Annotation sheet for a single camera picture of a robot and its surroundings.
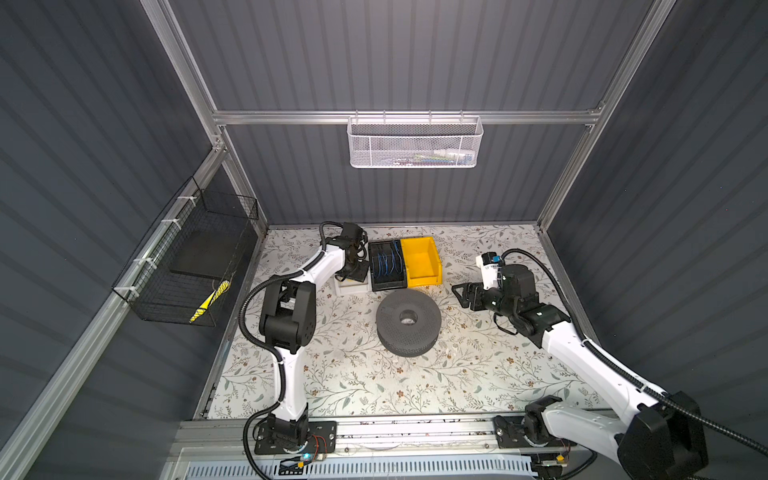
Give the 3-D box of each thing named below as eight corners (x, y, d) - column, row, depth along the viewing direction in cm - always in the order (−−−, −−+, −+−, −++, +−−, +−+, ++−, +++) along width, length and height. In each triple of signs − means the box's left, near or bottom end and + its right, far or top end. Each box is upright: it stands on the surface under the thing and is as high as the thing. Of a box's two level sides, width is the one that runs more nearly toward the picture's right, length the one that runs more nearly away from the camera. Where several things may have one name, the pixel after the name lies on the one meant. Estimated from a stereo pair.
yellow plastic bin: (407, 290, 104) (408, 278, 98) (400, 249, 116) (400, 236, 110) (442, 286, 105) (444, 274, 99) (430, 246, 117) (432, 233, 111)
